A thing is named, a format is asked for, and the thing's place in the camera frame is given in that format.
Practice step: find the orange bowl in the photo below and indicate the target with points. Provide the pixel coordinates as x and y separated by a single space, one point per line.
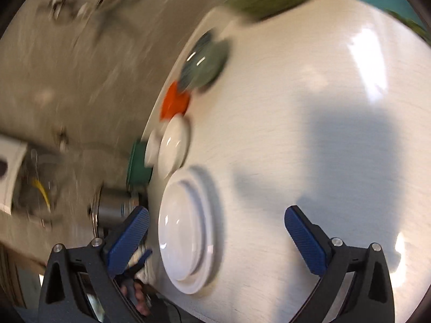
173 102

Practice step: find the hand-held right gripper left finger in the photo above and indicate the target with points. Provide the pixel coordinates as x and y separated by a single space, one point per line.
129 239

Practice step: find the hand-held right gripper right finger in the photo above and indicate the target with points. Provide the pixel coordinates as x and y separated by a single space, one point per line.
304 242

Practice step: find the metal table leg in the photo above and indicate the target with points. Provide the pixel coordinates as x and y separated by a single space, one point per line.
112 205

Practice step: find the large white plate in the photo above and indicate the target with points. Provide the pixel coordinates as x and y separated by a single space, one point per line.
188 228

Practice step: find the dark grey bowl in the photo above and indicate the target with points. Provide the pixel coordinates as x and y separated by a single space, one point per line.
193 70

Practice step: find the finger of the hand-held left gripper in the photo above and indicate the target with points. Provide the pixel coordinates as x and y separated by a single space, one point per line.
142 257

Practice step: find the small white bowl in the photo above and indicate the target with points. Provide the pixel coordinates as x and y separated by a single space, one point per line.
173 148

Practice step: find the tiny white dish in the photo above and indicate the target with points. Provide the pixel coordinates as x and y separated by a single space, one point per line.
151 149

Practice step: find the person's left hand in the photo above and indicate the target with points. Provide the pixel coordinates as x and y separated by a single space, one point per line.
139 301

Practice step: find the teal bowl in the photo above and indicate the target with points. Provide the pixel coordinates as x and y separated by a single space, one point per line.
387 1

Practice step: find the sage green bowl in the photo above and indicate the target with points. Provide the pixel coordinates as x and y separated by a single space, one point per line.
217 60

